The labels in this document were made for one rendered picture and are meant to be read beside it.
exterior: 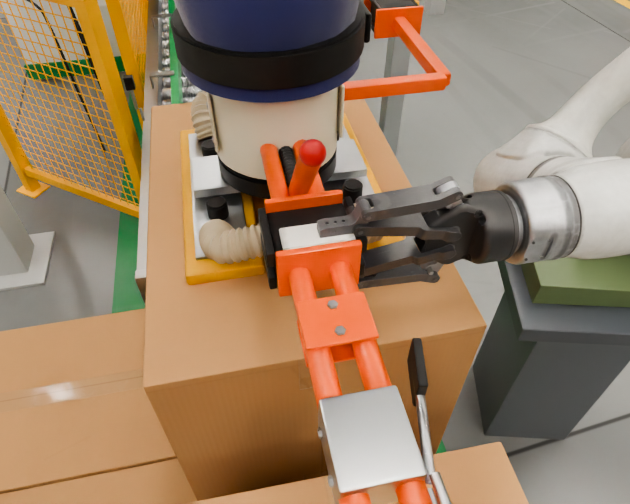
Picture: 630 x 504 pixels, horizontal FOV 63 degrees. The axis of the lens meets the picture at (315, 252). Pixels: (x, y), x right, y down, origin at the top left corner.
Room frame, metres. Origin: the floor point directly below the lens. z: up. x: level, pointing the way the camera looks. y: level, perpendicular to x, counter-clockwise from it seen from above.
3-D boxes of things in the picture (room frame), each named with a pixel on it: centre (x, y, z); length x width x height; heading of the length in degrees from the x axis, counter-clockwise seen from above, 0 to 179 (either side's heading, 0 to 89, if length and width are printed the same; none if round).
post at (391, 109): (1.57, -0.26, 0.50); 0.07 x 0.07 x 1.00; 12
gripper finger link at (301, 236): (0.35, 0.00, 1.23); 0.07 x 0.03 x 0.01; 102
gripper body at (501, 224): (0.38, -0.15, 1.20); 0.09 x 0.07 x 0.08; 102
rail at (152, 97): (1.99, 0.67, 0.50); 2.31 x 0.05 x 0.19; 12
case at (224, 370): (0.60, 0.05, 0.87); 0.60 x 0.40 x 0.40; 12
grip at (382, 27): (0.96, -0.14, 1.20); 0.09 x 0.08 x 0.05; 102
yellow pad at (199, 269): (0.59, 0.15, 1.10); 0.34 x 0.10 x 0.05; 12
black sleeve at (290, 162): (0.49, 0.03, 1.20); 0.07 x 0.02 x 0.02; 12
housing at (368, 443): (0.16, -0.04, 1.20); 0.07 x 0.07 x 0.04; 12
